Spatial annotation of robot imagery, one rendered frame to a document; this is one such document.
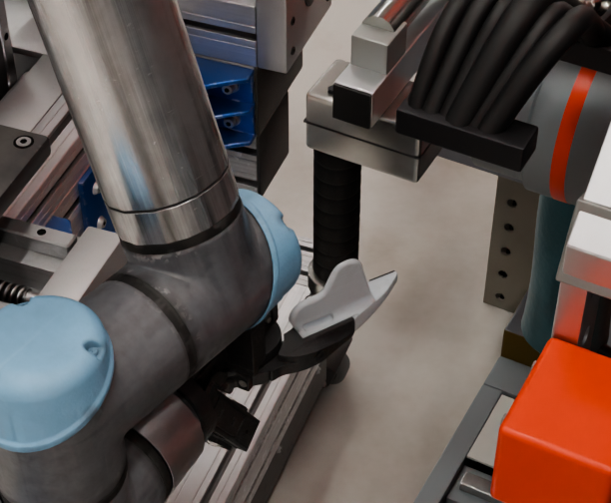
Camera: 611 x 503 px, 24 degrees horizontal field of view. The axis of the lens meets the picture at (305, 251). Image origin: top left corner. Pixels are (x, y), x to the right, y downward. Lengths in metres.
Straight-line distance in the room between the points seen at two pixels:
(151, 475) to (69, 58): 0.26
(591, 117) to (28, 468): 0.52
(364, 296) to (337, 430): 1.03
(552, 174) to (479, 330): 1.06
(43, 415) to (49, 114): 0.66
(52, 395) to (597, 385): 0.35
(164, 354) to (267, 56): 0.71
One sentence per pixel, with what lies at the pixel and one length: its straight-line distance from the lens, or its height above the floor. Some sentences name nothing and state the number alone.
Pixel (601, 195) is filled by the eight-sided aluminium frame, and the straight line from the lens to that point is 0.90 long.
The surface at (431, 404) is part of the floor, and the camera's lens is 2.07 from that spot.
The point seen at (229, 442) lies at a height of 0.77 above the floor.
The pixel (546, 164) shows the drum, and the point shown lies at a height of 0.85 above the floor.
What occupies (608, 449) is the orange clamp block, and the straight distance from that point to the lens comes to 0.89.
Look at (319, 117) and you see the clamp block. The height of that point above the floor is 0.93.
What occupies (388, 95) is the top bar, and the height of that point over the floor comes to 0.96.
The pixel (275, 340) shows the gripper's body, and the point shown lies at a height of 0.85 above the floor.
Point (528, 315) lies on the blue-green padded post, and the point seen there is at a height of 0.52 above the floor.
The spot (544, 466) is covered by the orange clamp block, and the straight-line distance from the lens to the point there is 0.90.
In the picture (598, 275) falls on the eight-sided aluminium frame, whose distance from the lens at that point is 0.90.
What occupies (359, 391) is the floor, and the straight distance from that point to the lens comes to 2.08.
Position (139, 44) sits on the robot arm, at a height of 1.12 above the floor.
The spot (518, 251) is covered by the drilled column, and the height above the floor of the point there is 0.12.
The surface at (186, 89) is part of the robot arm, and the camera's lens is 0.79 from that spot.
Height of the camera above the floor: 1.56
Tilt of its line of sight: 43 degrees down
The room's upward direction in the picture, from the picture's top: straight up
